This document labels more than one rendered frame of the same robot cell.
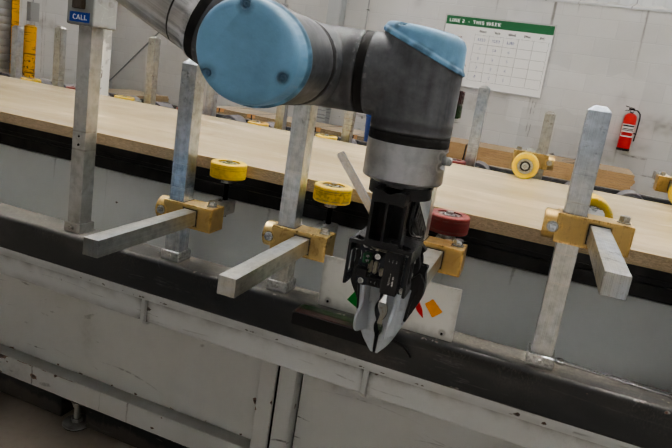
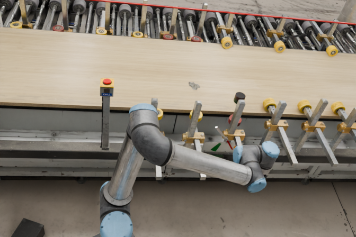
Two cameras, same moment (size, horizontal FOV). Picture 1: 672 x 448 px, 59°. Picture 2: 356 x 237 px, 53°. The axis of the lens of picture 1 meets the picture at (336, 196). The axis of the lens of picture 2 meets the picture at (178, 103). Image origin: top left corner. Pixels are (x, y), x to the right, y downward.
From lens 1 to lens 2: 1.64 m
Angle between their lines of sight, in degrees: 41
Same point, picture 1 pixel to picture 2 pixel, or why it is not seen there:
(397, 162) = (265, 172)
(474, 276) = not seen: hidden behind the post
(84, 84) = (107, 110)
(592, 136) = (281, 109)
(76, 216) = (106, 145)
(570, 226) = (273, 127)
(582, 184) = (277, 118)
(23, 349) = (51, 166)
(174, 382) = not seen: hidden behind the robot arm
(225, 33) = (255, 187)
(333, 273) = (206, 145)
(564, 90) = not seen: outside the picture
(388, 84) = (266, 162)
